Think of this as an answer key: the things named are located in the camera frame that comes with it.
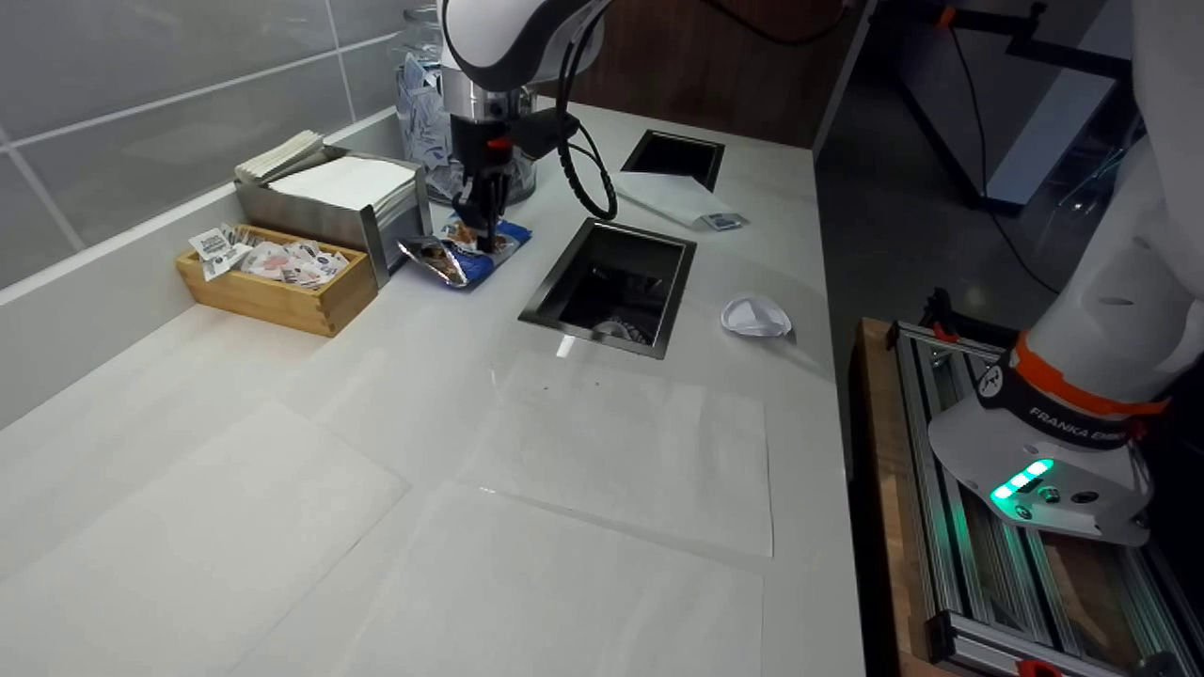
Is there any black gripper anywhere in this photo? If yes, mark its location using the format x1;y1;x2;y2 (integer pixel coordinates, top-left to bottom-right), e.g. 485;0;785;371
449;115;523;252

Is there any blue and white pretzel packet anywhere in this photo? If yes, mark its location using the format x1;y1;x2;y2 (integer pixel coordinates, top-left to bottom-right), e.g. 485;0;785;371
396;214;533;293

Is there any glass jar of sachets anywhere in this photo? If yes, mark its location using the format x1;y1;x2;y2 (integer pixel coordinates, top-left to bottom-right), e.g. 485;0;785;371
391;2;541;208

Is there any metal napkin dispenser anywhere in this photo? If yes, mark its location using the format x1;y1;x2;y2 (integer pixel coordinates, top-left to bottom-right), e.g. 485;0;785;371
229;129;436;284

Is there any wooden tray of sachets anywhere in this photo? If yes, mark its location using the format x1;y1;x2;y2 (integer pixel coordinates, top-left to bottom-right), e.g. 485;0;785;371
174;218;385;343

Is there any small blue white sachet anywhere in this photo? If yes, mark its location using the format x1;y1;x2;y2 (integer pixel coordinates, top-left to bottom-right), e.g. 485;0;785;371
691;208;752;238

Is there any thin white paper sheet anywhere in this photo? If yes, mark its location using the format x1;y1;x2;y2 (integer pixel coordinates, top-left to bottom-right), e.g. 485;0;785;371
0;398;410;677
457;353;776;560
238;482;770;677

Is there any wooden base board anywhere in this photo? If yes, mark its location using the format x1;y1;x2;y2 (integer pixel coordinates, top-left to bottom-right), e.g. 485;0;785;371
850;316;959;677

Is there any black stand with red clamp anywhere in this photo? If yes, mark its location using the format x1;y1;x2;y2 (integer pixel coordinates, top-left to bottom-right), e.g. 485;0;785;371
934;0;1148;81

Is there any white and blue panel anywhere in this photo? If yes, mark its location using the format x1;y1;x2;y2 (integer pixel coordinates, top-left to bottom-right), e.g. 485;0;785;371
982;0;1151;209

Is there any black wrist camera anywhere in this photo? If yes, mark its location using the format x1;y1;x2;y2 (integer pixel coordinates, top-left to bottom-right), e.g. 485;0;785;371
509;110;583;163

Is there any black cable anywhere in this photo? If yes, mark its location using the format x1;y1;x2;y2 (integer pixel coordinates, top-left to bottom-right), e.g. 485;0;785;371
544;0;623;225

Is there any aluminium profile base frame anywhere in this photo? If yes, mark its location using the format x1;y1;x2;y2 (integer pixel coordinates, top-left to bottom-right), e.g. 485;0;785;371
884;316;1204;677

